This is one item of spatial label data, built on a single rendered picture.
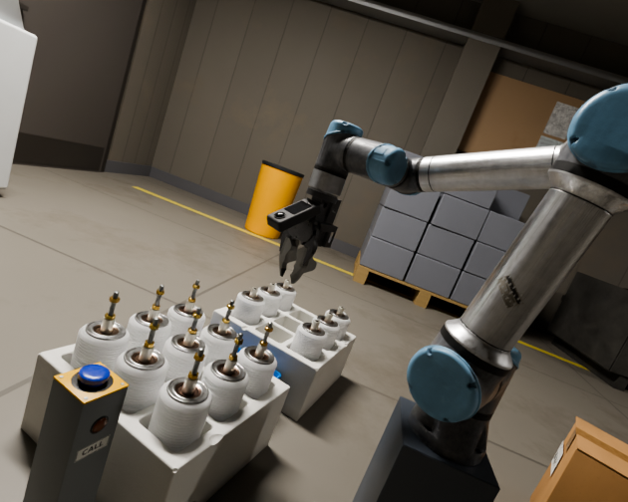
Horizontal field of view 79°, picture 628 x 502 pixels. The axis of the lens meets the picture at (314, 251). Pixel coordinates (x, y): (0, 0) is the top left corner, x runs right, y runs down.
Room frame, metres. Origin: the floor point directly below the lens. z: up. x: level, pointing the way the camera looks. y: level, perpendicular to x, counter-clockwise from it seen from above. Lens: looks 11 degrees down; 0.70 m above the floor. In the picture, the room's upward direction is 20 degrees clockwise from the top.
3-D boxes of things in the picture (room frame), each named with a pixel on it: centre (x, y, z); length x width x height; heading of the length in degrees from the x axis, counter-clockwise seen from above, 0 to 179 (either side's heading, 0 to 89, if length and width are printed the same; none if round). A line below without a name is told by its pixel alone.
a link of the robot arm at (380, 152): (0.81, -0.06, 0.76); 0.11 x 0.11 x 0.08; 51
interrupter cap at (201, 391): (0.63, 0.13, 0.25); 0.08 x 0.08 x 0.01
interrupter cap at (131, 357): (0.67, 0.24, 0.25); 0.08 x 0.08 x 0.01
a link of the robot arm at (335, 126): (0.86, 0.02, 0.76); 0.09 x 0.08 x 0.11; 51
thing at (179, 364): (0.78, 0.19, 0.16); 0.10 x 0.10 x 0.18
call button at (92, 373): (0.49, 0.23, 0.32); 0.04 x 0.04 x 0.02
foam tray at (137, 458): (0.78, 0.19, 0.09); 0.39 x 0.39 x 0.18; 67
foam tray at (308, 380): (1.27, -0.01, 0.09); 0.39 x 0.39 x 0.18; 69
